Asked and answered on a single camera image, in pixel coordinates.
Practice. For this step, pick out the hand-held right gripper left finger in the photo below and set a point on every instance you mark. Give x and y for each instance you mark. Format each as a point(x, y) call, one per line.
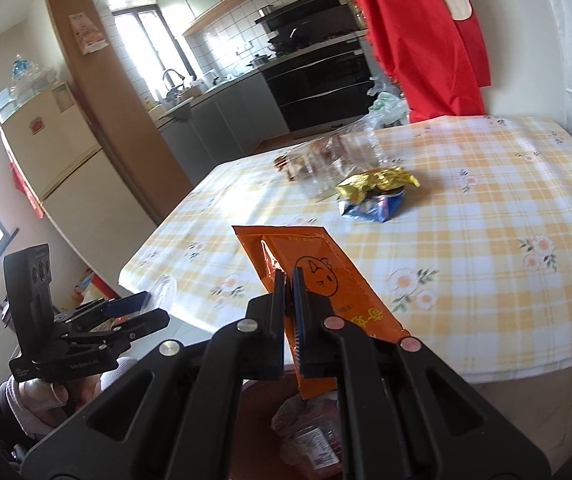
point(280, 330)

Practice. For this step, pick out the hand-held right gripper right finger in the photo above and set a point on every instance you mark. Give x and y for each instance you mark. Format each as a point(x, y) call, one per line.
point(300, 345)

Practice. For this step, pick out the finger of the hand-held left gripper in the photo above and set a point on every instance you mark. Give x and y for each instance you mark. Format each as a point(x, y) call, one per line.
point(136, 325)
point(126, 304)

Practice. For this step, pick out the orange snack packet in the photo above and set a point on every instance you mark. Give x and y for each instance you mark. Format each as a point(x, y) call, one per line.
point(336, 280)

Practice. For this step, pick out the brown plastic bin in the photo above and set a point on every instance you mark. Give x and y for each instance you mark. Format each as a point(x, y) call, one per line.
point(258, 425)

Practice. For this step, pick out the pink packet with white label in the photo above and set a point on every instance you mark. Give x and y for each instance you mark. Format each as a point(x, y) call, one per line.
point(316, 447)

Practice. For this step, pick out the person's left hand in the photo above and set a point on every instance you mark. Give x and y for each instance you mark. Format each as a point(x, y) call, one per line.
point(51, 396)

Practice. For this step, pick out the small clear plastic wrapper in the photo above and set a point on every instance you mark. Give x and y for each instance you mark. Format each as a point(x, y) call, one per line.
point(163, 292)

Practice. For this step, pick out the red hanging cloth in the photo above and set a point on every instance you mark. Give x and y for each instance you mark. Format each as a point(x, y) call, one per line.
point(26, 187)

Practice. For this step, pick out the beige refrigerator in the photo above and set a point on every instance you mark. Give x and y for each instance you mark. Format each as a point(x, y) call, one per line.
point(66, 185)

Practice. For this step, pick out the blue snack wrapper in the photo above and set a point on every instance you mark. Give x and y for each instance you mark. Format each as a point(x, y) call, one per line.
point(371, 210)

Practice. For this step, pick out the gold foil wrapper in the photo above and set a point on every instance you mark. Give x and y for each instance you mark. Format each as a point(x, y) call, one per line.
point(376, 180)

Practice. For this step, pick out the yellow checked tablecloth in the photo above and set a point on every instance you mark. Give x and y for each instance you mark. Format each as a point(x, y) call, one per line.
point(466, 260)

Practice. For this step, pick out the clear plastic packaging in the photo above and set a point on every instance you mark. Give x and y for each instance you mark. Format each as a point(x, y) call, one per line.
point(346, 155)

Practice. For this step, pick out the grey lower kitchen cabinets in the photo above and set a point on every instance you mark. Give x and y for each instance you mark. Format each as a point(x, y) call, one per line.
point(226, 120)

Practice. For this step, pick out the kitchen faucet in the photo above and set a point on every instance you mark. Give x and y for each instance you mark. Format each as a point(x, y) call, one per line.
point(172, 82)

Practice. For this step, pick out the plastic bags on refrigerator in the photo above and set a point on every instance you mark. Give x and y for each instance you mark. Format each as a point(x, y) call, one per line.
point(33, 72)

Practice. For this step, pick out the black built-in stove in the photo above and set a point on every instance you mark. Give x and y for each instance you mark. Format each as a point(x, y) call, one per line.
point(316, 85)

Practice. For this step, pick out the white green plastic bag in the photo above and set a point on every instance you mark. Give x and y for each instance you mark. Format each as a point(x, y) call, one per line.
point(388, 105)

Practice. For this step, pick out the kitchen window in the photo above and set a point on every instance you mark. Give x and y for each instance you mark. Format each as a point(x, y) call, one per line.
point(151, 55)

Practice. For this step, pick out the steel pot with lid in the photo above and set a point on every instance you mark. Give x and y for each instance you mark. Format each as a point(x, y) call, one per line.
point(260, 60)

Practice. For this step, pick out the red apron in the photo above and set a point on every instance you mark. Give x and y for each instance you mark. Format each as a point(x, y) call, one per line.
point(416, 50)

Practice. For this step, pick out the black range hood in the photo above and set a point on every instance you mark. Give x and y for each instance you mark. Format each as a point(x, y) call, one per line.
point(311, 15)

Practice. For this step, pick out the small pot on hood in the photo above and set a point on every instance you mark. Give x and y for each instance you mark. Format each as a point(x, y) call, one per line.
point(267, 10)

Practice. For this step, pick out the paper wall notice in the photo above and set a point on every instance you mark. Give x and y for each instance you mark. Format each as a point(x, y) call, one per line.
point(87, 32)

